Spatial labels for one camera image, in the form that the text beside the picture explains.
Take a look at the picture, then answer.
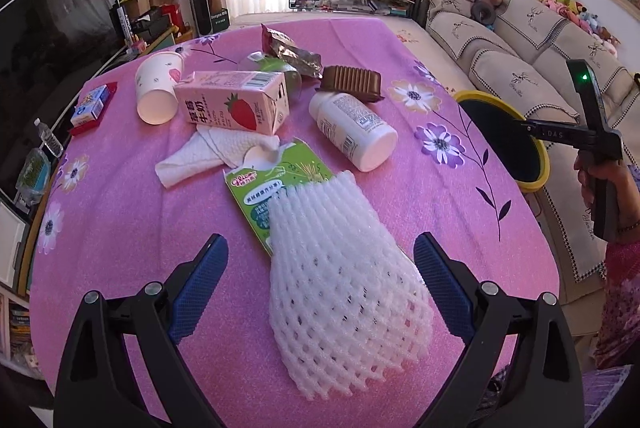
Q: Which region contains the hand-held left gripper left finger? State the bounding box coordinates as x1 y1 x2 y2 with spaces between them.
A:
52 233 230 428

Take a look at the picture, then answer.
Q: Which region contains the pink floral tablecloth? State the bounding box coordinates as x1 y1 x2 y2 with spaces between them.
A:
27 18 561 428

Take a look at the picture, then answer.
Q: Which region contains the white paper cup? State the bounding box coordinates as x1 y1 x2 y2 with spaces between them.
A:
135 52 185 126

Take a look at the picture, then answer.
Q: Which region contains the clear water bottle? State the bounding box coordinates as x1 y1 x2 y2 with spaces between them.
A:
34 119 65 159

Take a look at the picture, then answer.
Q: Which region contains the white pill bottle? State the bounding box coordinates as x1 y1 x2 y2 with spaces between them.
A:
308 92 399 173

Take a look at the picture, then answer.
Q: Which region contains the green card package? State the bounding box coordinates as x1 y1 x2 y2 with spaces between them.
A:
223 137 335 257

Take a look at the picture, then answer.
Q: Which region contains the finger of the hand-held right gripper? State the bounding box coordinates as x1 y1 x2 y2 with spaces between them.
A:
511 118 597 143

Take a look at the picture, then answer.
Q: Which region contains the small blue red box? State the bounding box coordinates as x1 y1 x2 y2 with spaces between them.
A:
69 82 119 136

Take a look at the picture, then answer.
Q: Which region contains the flat screen television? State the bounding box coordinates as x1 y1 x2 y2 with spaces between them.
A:
0 0 123 203

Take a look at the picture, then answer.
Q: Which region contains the pile of cardboard boxes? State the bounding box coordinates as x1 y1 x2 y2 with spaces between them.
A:
120 0 183 43

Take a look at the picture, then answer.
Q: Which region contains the white foam fruit net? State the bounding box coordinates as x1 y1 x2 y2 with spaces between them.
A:
267 170 435 401

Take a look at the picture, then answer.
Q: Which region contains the yellow rimmed trash bin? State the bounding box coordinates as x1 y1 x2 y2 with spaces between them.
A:
452 90 551 195

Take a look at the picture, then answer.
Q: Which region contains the clear plastic packet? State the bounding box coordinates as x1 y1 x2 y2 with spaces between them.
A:
15 148 53 206

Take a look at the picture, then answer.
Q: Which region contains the row of plush toys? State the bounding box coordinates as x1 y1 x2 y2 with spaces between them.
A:
530 0 621 53

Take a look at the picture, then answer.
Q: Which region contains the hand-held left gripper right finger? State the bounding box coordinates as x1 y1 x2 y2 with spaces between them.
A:
413 232 586 428

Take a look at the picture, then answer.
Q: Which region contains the white paper tissue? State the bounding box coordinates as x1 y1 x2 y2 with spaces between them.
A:
155 124 281 187

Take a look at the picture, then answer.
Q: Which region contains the red silver snack wrapper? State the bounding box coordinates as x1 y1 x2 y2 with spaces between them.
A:
260 24 323 78

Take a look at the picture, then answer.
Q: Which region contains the person's right hand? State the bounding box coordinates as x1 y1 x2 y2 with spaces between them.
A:
573 152 640 239

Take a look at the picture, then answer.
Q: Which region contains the person's floral clothing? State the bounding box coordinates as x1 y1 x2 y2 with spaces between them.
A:
582 238 640 428

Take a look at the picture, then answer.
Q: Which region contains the beige fabric sofa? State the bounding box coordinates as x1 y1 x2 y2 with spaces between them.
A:
422 0 640 303

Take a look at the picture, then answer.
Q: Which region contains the pink strawberry milk carton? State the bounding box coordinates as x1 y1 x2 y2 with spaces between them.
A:
175 70 291 136

